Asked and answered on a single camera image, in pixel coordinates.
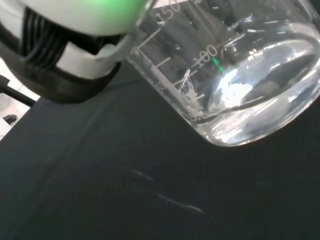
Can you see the black bench cloth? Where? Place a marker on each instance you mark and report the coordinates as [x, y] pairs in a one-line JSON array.
[[100, 175]]

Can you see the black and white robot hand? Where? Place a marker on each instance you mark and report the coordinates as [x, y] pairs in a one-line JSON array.
[[75, 22]]

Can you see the black tripod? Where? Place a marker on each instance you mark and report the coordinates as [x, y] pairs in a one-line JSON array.
[[17, 94]]

